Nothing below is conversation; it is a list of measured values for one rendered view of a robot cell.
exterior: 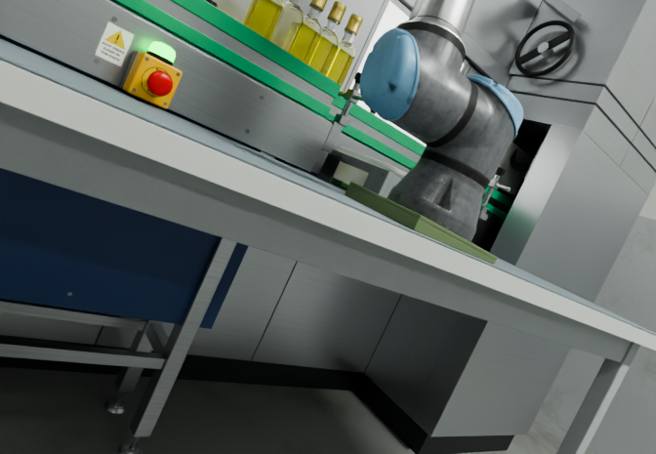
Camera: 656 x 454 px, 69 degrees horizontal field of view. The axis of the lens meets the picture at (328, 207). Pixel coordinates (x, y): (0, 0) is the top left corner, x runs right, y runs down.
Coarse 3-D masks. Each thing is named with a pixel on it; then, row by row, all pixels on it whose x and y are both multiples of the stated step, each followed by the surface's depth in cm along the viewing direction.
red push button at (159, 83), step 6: (156, 72) 76; (162, 72) 77; (150, 78) 76; (156, 78) 76; (162, 78) 77; (168, 78) 77; (150, 84) 76; (156, 84) 76; (162, 84) 77; (168, 84) 77; (150, 90) 77; (156, 90) 77; (162, 90) 77; (168, 90) 78; (162, 96) 78
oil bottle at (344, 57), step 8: (344, 40) 120; (344, 48) 120; (352, 48) 121; (336, 56) 119; (344, 56) 120; (352, 56) 122; (336, 64) 120; (344, 64) 121; (328, 72) 120; (336, 72) 121; (344, 72) 122; (336, 80) 121; (344, 80) 123
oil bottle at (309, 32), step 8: (304, 16) 114; (304, 24) 112; (312, 24) 113; (304, 32) 113; (312, 32) 114; (320, 32) 115; (296, 40) 113; (304, 40) 113; (312, 40) 115; (296, 48) 113; (304, 48) 114; (312, 48) 115; (296, 56) 113; (304, 56) 115
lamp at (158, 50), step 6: (156, 42) 80; (150, 48) 80; (156, 48) 79; (162, 48) 79; (168, 48) 80; (150, 54) 79; (156, 54) 79; (162, 54) 80; (168, 54) 80; (174, 54) 81; (162, 60) 80; (168, 60) 80
